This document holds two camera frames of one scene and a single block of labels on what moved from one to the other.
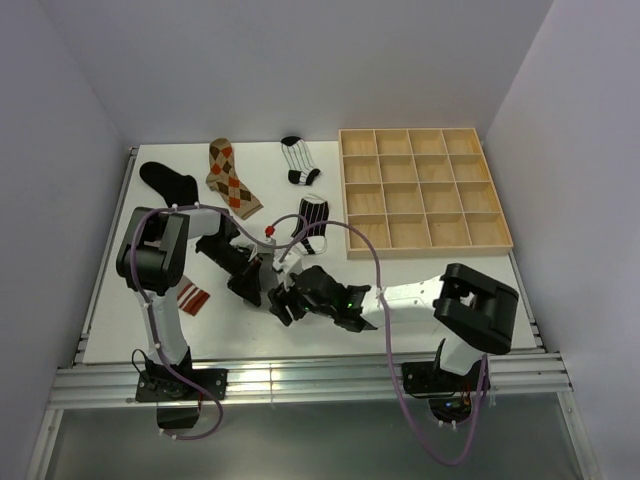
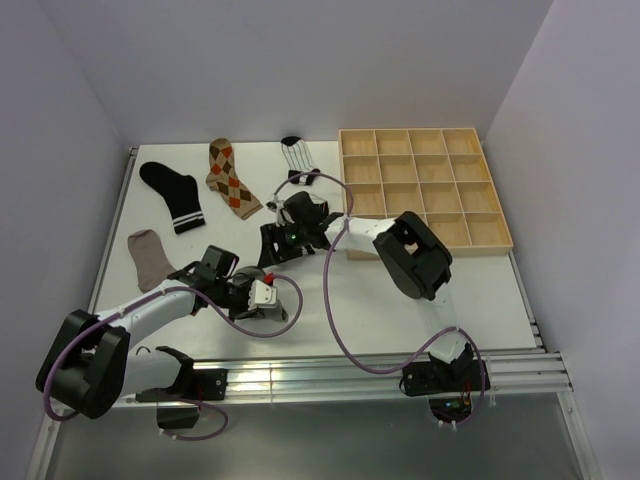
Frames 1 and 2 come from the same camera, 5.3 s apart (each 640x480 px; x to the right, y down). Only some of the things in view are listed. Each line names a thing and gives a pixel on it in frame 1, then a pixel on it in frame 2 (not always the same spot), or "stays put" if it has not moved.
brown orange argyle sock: [224, 179] stays put
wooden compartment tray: [420, 191] stays put
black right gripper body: [301, 302] -> [303, 231]
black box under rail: [177, 417] stays put
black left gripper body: [226, 255] -> [232, 297]
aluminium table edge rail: [113, 382] stays put
